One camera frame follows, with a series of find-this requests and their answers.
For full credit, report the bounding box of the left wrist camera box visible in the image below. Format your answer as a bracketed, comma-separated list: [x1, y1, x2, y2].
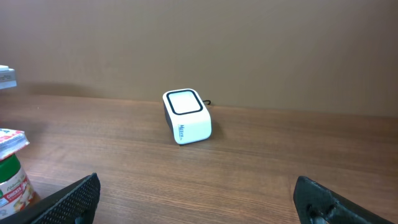
[0, 65, 17, 90]

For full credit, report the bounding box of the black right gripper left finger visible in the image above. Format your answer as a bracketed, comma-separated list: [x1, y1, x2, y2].
[1, 173, 101, 224]

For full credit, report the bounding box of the green lid chicken jar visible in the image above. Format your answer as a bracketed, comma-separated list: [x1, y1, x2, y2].
[1, 154, 35, 219]

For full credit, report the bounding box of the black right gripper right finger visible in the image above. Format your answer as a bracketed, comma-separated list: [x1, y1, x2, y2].
[293, 176, 392, 224]

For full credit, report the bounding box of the red white tissue pack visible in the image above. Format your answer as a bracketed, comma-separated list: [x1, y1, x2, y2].
[0, 128, 30, 161]

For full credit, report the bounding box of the white barcode scanner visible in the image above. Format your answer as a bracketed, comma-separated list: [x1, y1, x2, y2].
[162, 88, 212, 145]

